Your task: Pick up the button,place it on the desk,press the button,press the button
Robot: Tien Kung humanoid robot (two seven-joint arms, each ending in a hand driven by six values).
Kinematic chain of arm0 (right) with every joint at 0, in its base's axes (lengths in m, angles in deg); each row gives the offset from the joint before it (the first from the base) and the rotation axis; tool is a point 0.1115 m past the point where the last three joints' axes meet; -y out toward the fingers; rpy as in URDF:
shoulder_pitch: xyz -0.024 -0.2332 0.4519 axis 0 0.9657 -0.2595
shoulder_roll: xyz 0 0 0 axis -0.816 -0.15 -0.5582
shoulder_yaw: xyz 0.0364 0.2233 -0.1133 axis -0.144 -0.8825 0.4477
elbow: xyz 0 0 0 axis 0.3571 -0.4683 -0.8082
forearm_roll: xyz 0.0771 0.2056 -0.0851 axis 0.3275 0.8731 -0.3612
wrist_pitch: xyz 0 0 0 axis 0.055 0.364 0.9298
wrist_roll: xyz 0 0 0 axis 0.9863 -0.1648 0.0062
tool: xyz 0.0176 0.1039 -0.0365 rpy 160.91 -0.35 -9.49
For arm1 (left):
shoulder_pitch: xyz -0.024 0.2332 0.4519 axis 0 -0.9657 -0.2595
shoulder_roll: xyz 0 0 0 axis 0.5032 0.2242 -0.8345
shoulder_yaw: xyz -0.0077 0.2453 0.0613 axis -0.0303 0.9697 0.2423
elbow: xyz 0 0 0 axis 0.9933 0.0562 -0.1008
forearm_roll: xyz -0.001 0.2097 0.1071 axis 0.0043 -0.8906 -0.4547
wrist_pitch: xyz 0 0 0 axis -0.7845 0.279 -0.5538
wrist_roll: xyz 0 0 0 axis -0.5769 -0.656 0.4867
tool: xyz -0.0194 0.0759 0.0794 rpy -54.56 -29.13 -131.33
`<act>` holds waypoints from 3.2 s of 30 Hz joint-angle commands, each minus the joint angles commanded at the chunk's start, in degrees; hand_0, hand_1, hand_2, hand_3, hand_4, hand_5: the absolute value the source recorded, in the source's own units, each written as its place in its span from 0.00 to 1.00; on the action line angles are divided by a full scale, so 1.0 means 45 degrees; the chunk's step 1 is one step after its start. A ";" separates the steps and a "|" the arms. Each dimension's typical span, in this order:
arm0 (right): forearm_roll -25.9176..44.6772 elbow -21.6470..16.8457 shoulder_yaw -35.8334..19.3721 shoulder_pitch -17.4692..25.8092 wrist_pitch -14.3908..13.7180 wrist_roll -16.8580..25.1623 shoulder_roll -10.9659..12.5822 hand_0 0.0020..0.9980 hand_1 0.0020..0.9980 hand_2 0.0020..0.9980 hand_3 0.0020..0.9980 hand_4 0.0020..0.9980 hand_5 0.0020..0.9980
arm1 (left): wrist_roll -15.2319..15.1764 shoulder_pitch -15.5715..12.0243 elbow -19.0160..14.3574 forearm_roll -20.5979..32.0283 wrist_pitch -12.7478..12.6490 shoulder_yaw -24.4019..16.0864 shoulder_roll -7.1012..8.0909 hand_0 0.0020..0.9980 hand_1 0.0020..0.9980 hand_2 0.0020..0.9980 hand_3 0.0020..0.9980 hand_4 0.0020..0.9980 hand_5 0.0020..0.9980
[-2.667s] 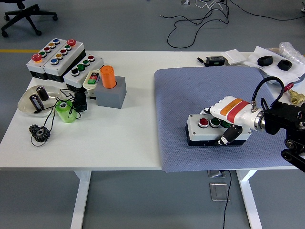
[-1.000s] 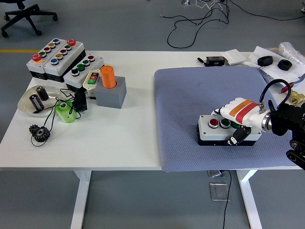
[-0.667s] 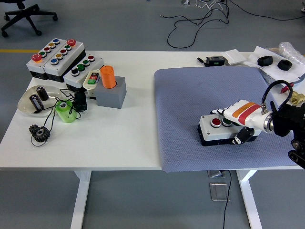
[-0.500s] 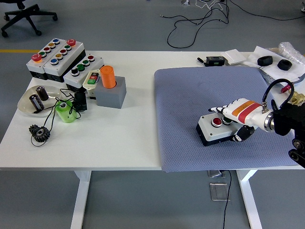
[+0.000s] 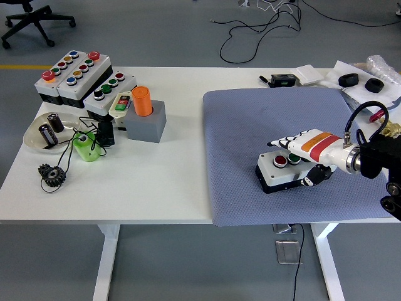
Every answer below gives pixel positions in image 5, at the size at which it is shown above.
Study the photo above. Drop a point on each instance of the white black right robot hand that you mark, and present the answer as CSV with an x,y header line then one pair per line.
x,y
316,147

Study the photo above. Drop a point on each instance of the white three-button control box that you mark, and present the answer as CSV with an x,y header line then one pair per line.
x,y
275,177

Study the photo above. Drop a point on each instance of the five-button box with emergency stop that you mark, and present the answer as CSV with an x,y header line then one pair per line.
x,y
78,86
50,89

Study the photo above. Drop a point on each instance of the blue-grey textured mat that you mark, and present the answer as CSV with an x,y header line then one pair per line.
x,y
244,125

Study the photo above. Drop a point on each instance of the black module with green connector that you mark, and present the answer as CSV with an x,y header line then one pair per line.
x,y
282,80

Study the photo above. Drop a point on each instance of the white paper sheet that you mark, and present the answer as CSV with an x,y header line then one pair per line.
x,y
344,67

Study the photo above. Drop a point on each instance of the short black antenna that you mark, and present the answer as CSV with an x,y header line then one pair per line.
x,y
264,80

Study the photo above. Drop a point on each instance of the open metal floor outlet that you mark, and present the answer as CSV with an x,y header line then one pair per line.
x,y
282,229

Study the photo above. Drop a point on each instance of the clear bubble wrap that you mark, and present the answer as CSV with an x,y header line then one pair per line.
x,y
383,67

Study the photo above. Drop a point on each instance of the metal floor outlet plate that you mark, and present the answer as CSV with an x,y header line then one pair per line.
x,y
288,252

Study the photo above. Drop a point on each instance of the white table leg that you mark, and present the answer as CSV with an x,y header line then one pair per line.
x,y
106,257
327,257

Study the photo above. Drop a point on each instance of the grey block holder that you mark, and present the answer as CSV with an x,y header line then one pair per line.
x,y
145,128

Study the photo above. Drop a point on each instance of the orange plastic cylinder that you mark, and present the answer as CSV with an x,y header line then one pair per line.
x,y
141,102

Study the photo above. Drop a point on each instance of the black power adapter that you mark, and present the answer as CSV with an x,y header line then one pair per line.
x,y
106,133

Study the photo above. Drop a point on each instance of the green plastic cylinder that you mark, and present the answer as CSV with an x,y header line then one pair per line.
x,y
87,150

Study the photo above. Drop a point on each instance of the dark brown capacitor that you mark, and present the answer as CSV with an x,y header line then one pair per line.
x,y
57,123

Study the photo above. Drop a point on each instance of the black bevel gear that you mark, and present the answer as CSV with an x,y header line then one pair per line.
x,y
52,175

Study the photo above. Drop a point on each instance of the black striped capacitor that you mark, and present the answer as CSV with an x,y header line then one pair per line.
x,y
47,135

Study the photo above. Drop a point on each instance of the shallow silver dish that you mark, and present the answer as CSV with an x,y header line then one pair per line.
x,y
33,138

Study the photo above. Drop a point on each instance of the black office chair base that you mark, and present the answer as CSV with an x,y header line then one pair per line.
x,y
31,19

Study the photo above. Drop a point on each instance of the white wall switch panel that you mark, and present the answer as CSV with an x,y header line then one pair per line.
x,y
308,74

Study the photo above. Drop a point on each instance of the cream red-green push switch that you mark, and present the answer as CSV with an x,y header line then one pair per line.
x,y
120,109

